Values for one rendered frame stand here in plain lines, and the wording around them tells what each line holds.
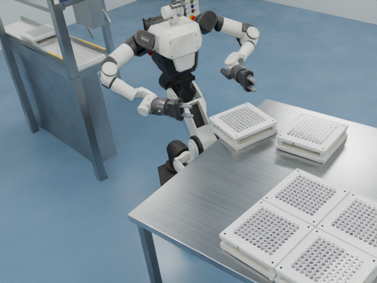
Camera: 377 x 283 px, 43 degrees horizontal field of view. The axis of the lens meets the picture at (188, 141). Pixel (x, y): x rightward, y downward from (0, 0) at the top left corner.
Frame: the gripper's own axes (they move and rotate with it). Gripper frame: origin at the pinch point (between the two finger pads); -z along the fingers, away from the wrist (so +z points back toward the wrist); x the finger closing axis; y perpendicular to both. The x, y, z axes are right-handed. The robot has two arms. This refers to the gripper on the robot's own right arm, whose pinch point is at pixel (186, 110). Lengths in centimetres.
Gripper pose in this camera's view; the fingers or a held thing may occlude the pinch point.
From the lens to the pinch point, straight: 238.0
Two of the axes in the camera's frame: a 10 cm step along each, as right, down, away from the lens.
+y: -4.7, 5.4, -7.0
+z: -8.8, -1.9, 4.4
